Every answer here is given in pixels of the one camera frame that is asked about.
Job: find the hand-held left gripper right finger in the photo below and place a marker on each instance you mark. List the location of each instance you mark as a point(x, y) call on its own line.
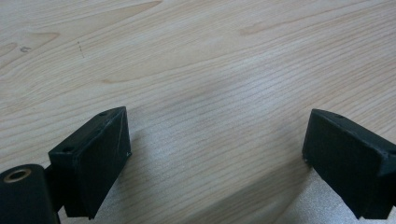
point(345, 158)

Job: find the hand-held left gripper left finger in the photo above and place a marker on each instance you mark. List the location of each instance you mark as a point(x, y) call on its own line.
point(93, 158)

